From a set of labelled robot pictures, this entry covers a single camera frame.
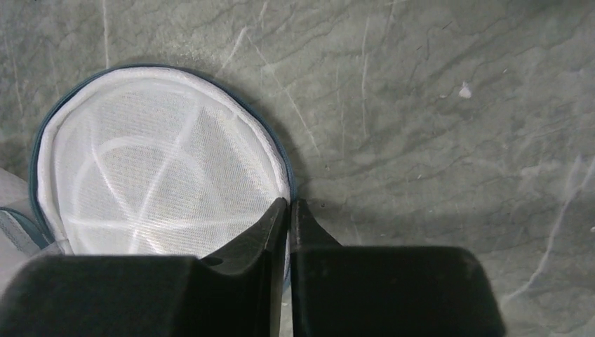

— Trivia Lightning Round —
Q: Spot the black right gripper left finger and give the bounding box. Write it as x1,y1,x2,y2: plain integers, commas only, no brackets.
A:
1,198,288,336

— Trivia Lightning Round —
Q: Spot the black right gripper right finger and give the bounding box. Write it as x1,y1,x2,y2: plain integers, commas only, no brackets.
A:
290,199,507,336

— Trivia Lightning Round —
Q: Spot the white mesh blue zip laundry bag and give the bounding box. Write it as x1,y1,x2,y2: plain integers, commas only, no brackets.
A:
1,64,297,287

